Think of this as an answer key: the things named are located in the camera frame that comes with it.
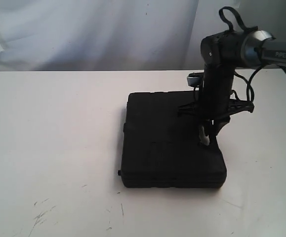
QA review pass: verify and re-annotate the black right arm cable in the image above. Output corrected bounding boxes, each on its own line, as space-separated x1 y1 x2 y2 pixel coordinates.
231 64 286 109

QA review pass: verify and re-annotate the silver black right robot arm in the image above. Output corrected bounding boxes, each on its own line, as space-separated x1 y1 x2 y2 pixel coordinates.
178 30 286 146

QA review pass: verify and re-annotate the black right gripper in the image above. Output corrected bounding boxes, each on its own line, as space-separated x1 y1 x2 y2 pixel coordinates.
178 98 254 146

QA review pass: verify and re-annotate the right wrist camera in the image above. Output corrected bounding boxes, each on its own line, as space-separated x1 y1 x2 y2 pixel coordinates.
187 72 204 88

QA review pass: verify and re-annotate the black plastic tool case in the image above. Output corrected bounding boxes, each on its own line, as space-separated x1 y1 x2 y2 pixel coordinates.
119 91 227 188

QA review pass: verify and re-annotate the white backdrop curtain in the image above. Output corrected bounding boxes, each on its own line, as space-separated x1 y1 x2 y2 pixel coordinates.
0 0 286 71

